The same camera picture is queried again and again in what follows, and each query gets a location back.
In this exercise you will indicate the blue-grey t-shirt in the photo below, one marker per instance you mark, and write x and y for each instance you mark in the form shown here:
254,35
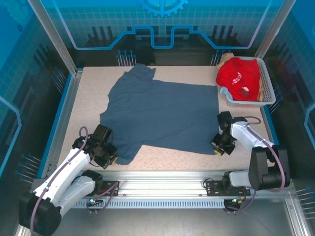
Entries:
162,113

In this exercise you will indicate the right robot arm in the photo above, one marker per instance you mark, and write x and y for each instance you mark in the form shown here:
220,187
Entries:
246,137

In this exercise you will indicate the tan t-shirt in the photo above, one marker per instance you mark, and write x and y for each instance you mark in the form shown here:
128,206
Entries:
226,57

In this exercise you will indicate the aluminium frame post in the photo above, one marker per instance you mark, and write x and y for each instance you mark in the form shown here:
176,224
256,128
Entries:
273,32
55,37

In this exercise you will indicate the aluminium mounting rail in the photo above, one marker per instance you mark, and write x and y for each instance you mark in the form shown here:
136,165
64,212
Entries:
160,183

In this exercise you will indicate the red t-shirt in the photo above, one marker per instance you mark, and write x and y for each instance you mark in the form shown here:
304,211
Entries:
236,78

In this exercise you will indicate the light blue t-shirt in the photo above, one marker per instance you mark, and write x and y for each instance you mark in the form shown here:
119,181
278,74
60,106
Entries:
224,92

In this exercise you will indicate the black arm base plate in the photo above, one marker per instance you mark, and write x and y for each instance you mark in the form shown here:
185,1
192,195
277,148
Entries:
216,189
110,188

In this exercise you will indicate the white plastic basket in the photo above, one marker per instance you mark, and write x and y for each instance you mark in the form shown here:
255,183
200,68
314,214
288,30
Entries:
267,81

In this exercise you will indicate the aluminium side rail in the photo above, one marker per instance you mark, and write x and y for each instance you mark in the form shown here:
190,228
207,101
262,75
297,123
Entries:
62,118

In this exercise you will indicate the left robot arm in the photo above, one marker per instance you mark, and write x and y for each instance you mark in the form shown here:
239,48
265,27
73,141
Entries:
61,177

